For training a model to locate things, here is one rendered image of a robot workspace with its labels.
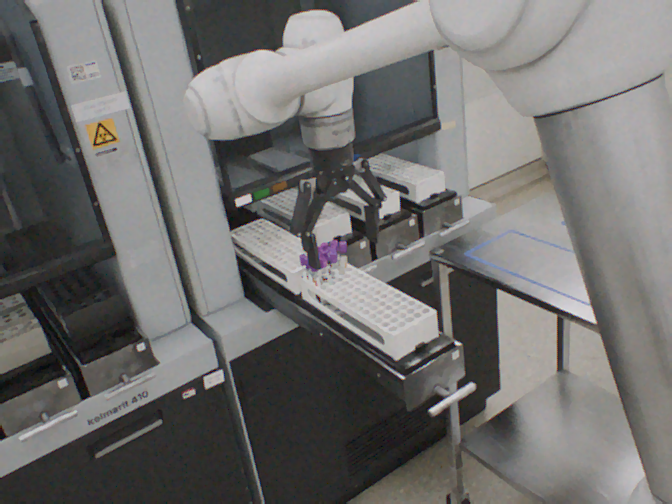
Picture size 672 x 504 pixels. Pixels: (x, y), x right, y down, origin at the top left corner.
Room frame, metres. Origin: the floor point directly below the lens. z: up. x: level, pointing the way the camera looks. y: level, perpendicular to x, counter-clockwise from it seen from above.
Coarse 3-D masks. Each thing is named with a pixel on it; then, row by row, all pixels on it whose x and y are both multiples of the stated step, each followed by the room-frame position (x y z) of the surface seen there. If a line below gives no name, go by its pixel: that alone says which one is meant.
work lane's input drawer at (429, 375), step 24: (240, 264) 1.38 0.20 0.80; (264, 288) 1.27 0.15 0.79; (288, 312) 1.19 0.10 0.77; (312, 312) 1.12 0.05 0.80; (336, 336) 1.03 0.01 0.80; (360, 360) 0.97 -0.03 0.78; (384, 360) 0.93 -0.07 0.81; (408, 360) 0.90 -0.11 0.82; (432, 360) 0.91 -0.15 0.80; (456, 360) 0.93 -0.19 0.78; (384, 384) 0.92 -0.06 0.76; (408, 384) 0.87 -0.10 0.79; (432, 384) 0.90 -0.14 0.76; (408, 408) 0.87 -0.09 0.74; (432, 408) 0.85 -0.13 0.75
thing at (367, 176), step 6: (366, 162) 1.12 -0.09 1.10; (366, 168) 1.12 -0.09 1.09; (360, 174) 1.13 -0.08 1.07; (366, 174) 1.11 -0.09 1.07; (372, 174) 1.12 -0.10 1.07; (366, 180) 1.13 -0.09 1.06; (372, 180) 1.12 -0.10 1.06; (372, 186) 1.12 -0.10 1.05; (378, 186) 1.13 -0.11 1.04; (372, 192) 1.14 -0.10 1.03; (378, 192) 1.13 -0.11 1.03; (384, 198) 1.13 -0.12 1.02
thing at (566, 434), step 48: (480, 240) 1.28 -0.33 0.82; (528, 240) 1.24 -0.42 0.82; (528, 288) 1.06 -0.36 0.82; (576, 288) 1.03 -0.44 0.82; (576, 384) 1.40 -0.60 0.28; (480, 432) 1.28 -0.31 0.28; (528, 432) 1.25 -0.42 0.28; (576, 432) 1.23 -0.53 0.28; (624, 432) 1.21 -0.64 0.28; (528, 480) 1.11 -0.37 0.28; (576, 480) 1.09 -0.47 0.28; (624, 480) 1.07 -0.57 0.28
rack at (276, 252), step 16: (256, 224) 1.46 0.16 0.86; (272, 224) 1.44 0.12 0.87; (240, 240) 1.38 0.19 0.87; (256, 240) 1.37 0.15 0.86; (272, 240) 1.36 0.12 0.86; (288, 240) 1.34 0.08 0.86; (240, 256) 1.39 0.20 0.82; (256, 256) 1.36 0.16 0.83; (272, 256) 1.28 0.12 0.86; (288, 256) 1.27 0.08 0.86; (272, 272) 1.31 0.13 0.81; (288, 272) 1.20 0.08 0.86; (288, 288) 1.21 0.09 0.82
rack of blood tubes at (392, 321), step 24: (312, 288) 1.12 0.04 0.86; (336, 288) 1.10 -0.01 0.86; (360, 288) 1.08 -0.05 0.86; (384, 288) 1.07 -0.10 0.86; (336, 312) 1.09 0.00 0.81; (360, 312) 1.00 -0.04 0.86; (384, 312) 0.99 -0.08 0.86; (408, 312) 0.98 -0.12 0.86; (432, 312) 0.96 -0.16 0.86; (384, 336) 0.93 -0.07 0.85; (408, 336) 0.92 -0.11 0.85; (432, 336) 0.95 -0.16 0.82
